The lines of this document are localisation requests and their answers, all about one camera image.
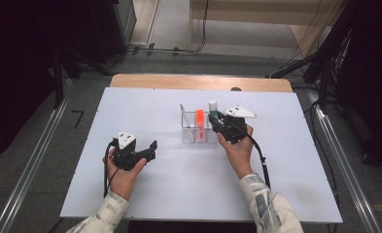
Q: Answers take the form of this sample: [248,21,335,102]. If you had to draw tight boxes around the left hand-held gripper cable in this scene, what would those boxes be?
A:
[102,139,122,199]

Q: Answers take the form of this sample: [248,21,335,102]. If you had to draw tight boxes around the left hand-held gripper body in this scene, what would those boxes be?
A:
[110,130,148,172]

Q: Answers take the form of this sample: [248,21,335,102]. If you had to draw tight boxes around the black floor cables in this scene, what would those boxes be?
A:
[105,0,211,67]

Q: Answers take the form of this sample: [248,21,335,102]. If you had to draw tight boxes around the silver pen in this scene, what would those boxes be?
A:
[179,103,196,144]

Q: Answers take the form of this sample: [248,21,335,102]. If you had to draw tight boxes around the black equipment stand with cables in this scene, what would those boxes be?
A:
[265,0,382,113]

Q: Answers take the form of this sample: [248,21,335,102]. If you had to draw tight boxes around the dark curtain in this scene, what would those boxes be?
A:
[0,0,94,167]

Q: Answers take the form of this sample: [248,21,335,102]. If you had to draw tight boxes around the black metal stand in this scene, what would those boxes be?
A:
[51,47,114,111]

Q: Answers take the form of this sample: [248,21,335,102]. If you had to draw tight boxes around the wooden table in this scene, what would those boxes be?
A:
[109,73,294,94]

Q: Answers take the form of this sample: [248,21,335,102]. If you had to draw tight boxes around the green and white glue stick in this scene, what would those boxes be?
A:
[208,99,220,119]

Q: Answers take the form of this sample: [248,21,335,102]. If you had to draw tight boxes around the orange highlighter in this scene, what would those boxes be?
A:
[194,108,208,144]

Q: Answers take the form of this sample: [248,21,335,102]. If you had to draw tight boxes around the right hand-held gripper cable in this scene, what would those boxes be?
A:
[240,127,272,189]

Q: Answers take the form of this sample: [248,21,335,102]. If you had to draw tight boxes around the hand-held gripper cable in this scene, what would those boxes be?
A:
[240,127,272,189]
[102,139,122,199]

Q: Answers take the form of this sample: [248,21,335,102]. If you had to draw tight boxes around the light wooden furniture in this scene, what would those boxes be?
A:
[188,0,347,60]

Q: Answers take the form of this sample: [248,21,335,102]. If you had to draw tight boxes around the metal floor rail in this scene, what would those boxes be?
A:
[0,79,74,233]
[304,88,375,233]

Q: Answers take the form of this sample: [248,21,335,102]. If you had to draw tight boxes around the person's right hand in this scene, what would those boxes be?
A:
[216,123,256,181]

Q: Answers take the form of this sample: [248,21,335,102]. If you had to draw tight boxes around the person's left hand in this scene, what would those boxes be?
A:
[102,148,148,202]

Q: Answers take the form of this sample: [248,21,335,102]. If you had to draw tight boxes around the black cabinet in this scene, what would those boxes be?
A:
[89,0,138,65]

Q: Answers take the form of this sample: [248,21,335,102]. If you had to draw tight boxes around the clear plastic organizer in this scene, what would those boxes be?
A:
[180,109,222,145]

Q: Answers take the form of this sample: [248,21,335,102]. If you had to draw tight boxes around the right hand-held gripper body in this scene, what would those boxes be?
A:
[215,105,259,146]

